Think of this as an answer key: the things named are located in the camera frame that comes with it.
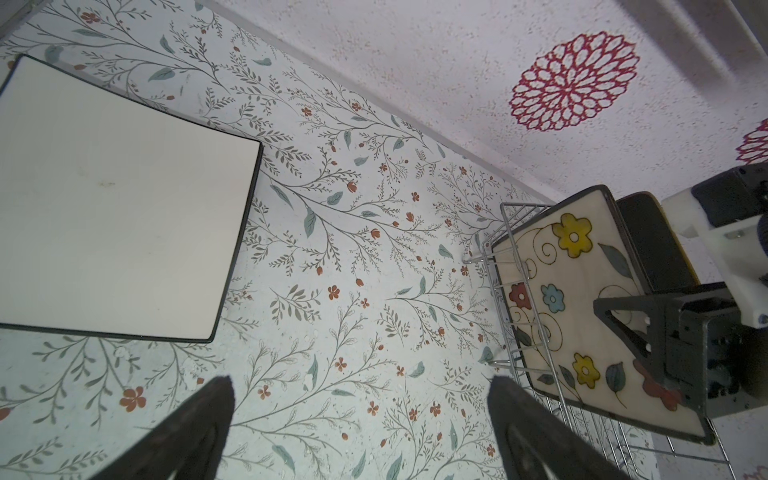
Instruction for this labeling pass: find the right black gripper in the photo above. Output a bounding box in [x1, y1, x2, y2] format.
[593, 164, 767, 418]

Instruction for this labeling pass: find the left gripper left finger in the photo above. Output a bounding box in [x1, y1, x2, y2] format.
[94, 376, 235, 479]

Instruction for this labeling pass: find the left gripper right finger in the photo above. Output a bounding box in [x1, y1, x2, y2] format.
[487, 376, 627, 479]

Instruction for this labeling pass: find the dark square floral plate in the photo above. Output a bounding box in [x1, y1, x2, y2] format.
[506, 185, 714, 445]

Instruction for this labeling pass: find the white square plate black rim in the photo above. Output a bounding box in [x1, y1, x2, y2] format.
[1, 55, 263, 343]

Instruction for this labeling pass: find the chrome wire dish rack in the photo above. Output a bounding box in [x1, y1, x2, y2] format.
[463, 202, 736, 479]

